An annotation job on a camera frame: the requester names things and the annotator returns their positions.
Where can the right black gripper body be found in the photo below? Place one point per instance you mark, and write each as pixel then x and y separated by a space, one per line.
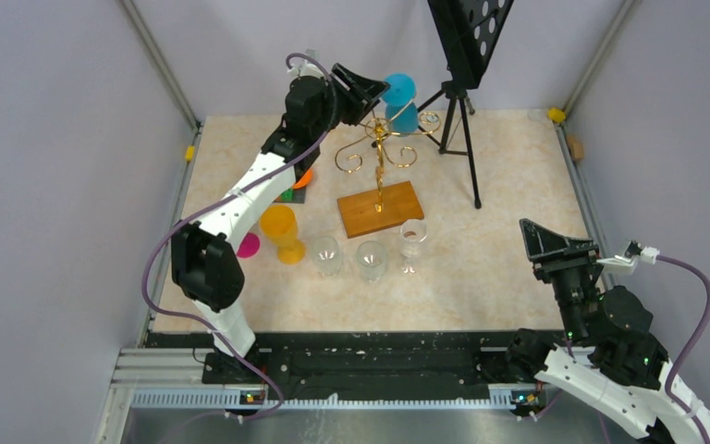
pixel 575 255

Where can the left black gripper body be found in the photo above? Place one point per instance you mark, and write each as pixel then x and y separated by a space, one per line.
pixel 351 104

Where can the blue wine glass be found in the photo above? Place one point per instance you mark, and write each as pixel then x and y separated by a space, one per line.
pixel 401 104

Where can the clear wine glass back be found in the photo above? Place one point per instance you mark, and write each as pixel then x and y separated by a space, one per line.
pixel 413 234

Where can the clear wine glass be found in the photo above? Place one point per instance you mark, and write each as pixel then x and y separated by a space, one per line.
pixel 413 234
pixel 326 256
pixel 372 260

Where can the yellow wine glass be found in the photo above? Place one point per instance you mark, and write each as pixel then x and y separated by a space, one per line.
pixel 279 225

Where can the clear wine glass front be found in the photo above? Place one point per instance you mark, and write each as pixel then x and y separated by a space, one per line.
pixel 326 256

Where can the pink wine glass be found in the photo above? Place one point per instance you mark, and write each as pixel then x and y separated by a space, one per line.
pixel 249 246

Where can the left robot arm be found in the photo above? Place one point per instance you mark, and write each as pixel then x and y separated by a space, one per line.
pixel 204 262

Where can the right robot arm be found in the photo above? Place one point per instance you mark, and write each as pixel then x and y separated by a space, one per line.
pixel 610 360

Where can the gold wine glass rack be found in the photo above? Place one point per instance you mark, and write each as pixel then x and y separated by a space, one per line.
pixel 385 206

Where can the orange tape dispenser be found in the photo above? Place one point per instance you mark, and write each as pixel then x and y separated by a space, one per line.
pixel 304 180

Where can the dark plate with blocks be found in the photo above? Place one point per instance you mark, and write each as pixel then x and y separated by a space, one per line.
pixel 292 196

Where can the black music stand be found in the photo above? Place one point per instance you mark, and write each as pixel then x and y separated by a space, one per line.
pixel 468 31

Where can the yellow corner clamp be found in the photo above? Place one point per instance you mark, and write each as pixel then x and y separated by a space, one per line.
pixel 556 115

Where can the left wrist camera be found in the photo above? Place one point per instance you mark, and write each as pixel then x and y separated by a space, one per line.
pixel 299 66

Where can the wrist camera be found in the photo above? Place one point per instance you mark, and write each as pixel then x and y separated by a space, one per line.
pixel 626 262
pixel 299 66

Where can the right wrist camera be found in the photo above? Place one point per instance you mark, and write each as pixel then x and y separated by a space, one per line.
pixel 626 262

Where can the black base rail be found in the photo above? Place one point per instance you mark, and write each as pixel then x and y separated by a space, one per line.
pixel 404 367

